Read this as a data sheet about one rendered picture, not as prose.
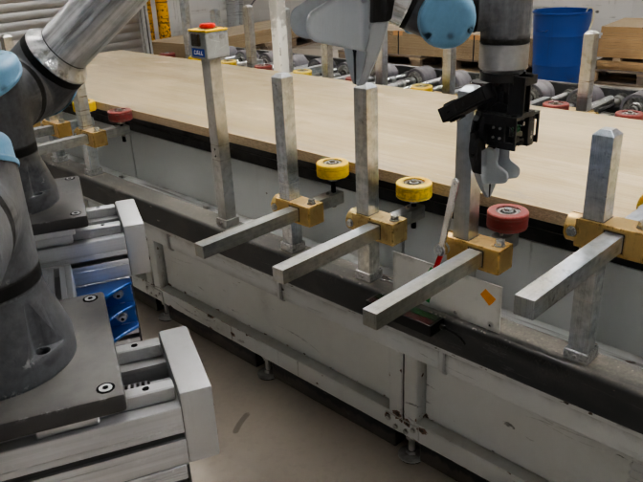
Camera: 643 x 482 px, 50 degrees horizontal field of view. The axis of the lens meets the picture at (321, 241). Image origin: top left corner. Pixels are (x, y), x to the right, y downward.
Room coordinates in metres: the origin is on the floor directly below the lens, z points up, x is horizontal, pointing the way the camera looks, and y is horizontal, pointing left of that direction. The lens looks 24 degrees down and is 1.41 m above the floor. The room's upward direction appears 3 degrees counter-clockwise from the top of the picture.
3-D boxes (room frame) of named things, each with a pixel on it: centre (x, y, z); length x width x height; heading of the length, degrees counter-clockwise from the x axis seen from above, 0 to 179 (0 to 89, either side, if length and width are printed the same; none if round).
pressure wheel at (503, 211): (1.26, -0.37, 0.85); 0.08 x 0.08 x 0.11
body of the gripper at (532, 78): (1.09, -0.30, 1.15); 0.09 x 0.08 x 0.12; 43
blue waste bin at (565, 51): (6.78, -2.38, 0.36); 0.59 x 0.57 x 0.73; 140
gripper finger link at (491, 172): (1.08, -0.29, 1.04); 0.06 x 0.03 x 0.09; 43
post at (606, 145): (1.05, -0.45, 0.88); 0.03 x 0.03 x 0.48; 44
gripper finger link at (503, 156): (1.10, -0.31, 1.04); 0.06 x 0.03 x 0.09; 43
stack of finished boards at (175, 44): (9.85, 1.07, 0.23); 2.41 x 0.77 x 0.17; 142
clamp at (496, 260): (1.21, -0.30, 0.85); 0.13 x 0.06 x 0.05; 44
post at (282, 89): (1.58, 0.07, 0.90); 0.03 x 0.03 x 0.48; 44
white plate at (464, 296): (1.23, -0.24, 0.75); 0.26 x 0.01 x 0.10; 44
